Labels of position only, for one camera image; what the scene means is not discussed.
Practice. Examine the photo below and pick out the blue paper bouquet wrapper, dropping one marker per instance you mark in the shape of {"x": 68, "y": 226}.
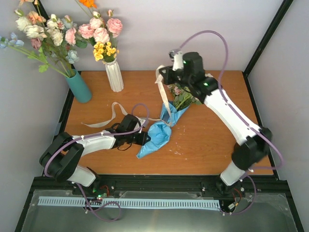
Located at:
{"x": 160, "y": 132}

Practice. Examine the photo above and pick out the pink yellow flowers white vase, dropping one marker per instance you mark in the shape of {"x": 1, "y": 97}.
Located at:
{"x": 101, "y": 34}

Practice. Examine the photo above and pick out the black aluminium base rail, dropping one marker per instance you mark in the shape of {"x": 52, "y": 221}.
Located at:
{"x": 204, "y": 185}

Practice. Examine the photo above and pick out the pink yellow flower bouquet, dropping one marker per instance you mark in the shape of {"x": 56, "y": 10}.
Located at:
{"x": 182, "y": 97}

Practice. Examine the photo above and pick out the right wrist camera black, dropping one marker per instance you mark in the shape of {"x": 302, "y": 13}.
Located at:
{"x": 193, "y": 64}

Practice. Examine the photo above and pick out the black frame post left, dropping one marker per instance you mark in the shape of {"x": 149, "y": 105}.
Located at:
{"x": 39, "y": 8}

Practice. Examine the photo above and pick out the white ribbed vase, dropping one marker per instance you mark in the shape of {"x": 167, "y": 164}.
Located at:
{"x": 114, "y": 76}

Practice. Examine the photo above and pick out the teal cylindrical vase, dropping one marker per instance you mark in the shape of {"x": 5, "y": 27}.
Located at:
{"x": 79, "y": 88}

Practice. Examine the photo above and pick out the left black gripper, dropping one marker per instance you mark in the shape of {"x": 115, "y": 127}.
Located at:
{"x": 142, "y": 141}

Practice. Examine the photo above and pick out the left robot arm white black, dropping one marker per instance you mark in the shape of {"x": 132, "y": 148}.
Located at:
{"x": 61, "y": 160}

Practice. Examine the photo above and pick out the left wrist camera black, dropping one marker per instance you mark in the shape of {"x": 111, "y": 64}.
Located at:
{"x": 131, "y": 122}

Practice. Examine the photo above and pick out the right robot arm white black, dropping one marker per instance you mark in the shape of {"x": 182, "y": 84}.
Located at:
{"x": 251, "y": 139}

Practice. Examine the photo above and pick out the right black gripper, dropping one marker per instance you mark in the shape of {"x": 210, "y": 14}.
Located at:
{"x": 166, "y": 77}

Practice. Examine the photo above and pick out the light blue slotted cable duct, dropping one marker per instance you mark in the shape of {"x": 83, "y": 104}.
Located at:
{"x": 131, "y": 203}

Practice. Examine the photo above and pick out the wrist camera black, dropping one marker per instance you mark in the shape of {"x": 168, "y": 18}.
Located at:
{"x": 193, "y": 64}
{"x": 131, "y": 122}

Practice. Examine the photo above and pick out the black frame post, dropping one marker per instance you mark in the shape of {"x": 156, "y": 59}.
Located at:
{"x": 39, "y": 8}
{"x": 278, "y": 17}

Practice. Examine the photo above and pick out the black frame post right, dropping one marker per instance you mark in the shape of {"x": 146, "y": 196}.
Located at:
{"x": 278, "y": 17}

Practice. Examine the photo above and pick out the mixed flowers in teal vase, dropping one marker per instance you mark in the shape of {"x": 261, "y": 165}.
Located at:
{"x": 52, "y": 43}

